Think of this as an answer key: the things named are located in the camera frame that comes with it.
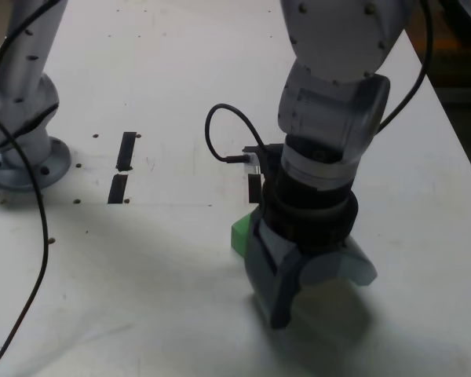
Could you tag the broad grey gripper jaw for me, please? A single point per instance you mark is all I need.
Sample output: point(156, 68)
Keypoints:
point(349, 267)

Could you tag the green cube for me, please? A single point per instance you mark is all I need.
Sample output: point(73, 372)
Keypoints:
point(240, 235)

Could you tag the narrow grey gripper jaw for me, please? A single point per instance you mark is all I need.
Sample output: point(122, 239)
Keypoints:
point(267, 275)

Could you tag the grey metal bar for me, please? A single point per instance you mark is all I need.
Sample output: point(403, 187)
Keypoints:
point(463, 95)

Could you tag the black tape strip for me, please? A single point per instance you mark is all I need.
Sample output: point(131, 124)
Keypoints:
point(117, 192)

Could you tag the black tape square outline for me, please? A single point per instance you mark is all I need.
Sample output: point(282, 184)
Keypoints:
point(253, 188)

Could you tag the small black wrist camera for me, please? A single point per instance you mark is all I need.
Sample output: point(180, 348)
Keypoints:
point(269, 155)

